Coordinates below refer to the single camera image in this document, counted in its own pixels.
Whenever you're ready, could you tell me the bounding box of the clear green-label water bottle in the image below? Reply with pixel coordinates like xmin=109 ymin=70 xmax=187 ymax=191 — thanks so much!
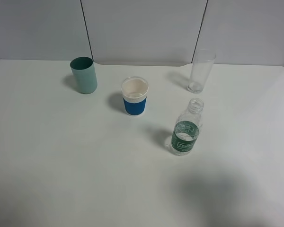
xmin=170 ymin=98 xmax=204 ymax=156

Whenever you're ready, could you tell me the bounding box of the white cup blue sleeve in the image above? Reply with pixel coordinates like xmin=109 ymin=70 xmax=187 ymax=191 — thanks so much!
xmin=121 ymin=77 xmax=149 ymax=116

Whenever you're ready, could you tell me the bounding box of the teal green cup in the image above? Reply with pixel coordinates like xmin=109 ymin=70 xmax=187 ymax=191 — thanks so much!
xmin=70 ymin=57 xmax=98 ymax=94

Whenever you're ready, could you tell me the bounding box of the tall clear drinking glass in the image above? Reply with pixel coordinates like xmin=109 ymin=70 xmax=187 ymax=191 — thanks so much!
xmin=187 ymin=49 xmax=216 ymax=94

